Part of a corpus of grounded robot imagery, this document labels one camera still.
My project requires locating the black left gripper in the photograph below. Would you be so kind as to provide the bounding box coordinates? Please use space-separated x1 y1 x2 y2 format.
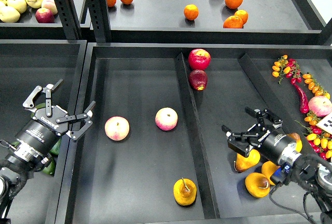
14 79 96 159

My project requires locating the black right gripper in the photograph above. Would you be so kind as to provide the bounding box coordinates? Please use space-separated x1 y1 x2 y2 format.
222 107 298 166

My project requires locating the yellow pear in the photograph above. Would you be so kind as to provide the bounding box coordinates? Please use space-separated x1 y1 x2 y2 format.
173 177 197 206
287 132 303 152
261 161 280 186
234 149 260 173

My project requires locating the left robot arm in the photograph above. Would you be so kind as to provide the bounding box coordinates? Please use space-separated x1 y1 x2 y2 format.
1 80 96 223

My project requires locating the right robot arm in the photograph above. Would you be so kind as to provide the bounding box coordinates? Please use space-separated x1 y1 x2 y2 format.
222 107 331 223

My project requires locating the green avocado top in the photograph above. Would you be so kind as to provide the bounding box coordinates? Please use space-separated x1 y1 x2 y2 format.
31 103 46 117

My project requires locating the green avocado right middle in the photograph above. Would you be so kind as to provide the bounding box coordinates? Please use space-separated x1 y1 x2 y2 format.
50 139 61 156

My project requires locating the yellow pear bottom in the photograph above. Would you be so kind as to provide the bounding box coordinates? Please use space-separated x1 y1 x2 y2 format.
261 161 280 186

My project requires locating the yellow pear lowest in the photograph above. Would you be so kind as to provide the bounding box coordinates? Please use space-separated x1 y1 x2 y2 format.
245 172 270 198

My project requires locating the pale pear front left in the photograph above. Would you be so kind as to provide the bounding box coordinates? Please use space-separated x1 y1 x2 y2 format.
0 6 20 23

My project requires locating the black left tray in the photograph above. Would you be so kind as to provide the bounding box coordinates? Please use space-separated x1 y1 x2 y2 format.
1 40 87 223

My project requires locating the red chili pepper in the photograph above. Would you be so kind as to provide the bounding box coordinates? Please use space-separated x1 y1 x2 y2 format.
293 83 309 114

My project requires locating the pink apple left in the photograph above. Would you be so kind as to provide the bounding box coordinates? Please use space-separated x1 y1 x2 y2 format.
104 116 130 141

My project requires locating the pink apple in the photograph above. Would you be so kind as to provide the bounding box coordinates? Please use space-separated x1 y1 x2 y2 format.
104 116 130 141
155 107 178 131

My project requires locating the orange cherry tomato bunch top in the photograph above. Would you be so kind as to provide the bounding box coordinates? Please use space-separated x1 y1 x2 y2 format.
272 55 291 84

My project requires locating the dark red apple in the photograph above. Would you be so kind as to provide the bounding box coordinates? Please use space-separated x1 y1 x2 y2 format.
188 69 208 91

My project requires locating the red cherry tomato bunch top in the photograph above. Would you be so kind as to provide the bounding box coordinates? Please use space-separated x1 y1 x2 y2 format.
283 59 302 85

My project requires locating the pink peach right bin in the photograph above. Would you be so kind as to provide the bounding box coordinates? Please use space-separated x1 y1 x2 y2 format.
308 96 331 117

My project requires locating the mixed cherry tomatoes bottom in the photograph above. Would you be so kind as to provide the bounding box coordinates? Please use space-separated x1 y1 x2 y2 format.
297 111 331 162

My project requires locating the white checker marker card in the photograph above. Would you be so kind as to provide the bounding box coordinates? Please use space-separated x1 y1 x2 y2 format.
316 113 332 134

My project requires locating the orange cherry tomato vine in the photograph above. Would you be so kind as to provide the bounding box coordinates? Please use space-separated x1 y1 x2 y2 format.
302 73 330 100

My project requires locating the pink apple right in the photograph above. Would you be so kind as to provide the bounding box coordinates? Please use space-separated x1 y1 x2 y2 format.
155 107 178 131

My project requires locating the bright red apple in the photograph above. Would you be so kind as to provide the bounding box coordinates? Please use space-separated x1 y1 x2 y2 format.
188 49 211 71

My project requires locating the black upper left shelf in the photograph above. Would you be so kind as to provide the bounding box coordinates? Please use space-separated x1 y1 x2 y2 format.
0 0 88 40

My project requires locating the red apple upper shelf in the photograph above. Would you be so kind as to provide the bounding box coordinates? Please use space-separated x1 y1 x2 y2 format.
35 8 54 23

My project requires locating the black main divided tray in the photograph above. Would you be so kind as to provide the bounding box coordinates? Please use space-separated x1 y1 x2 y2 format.
57 43 331 223

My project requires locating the orange front right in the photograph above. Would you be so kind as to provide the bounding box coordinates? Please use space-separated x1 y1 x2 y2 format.
223 16 243 29

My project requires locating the pale peach upper shelf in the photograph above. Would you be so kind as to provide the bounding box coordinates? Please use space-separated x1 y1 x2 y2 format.
41 0 58 15

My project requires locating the orange small right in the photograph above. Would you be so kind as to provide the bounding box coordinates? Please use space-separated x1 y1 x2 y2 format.
234 9 248 25

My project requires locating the yellow apple upper shelf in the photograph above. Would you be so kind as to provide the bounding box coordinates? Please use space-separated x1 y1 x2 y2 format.
25 0 43 9

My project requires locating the pale apple middle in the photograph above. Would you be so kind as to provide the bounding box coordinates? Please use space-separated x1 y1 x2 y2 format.
7 0 27 14

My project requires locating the black perforated post left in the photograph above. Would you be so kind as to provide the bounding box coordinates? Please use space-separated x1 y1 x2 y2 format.
54 0 82 40

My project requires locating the black perforated post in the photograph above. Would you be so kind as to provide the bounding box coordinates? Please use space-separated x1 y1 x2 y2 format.
54 0 82 40
86 0 112 43

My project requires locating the black perforated post right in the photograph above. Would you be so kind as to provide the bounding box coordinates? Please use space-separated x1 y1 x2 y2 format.
86 0 112 43

